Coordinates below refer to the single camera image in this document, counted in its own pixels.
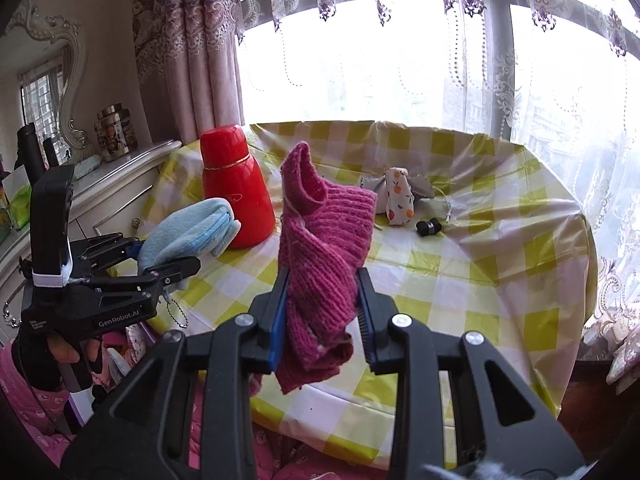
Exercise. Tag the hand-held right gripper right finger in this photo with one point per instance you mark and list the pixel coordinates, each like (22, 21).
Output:
(364, 310)

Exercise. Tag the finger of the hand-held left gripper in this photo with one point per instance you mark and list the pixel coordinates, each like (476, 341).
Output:
(107, 247)
(175, 267)

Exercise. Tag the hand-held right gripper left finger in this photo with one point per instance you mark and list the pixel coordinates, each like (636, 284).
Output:
(277, 320)

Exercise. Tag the light blue fluffy sock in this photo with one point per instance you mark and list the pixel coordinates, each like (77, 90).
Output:
(190, 230)

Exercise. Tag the magenta knitted sock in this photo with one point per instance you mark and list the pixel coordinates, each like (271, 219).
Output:
(320, 260)

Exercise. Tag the person's left hand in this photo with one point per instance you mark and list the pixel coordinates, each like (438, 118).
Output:
(65, 352)

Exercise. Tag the green white packet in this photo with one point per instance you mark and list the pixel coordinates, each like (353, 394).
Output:
(17, 205)

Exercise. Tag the short black bottle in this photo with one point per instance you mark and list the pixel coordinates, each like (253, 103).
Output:
(51, 152)

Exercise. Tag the white dresser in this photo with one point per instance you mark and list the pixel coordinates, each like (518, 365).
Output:
(115, 180)

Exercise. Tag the tall black bottle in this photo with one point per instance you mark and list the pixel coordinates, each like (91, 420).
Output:
(29, 155)

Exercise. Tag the small glass jar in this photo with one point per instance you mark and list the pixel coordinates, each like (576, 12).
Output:
(100, 142)

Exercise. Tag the red thermos bottle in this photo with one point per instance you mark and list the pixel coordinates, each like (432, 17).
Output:
(235, 195)

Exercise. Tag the small black cylinder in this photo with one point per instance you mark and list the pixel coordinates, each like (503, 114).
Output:
(429, 227)

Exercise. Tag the glass jar with metal lid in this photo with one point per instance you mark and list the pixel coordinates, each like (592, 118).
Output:
(120, 132)

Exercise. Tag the white orange-print sock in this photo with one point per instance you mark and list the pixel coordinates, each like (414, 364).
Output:
(397, 195)

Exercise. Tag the ornate white mirror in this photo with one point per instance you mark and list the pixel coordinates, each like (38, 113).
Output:
(45, 95)

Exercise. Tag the person's pink printed clothing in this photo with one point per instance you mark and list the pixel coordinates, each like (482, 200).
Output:
(30, 410)

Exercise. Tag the mauve patterned curtain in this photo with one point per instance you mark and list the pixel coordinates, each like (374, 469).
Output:
(190, 50)

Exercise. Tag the white sheer lace curtain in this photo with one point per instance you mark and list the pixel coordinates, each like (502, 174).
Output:
(550, 85)

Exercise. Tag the grey window frame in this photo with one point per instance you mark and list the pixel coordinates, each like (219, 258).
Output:
(500, 60)

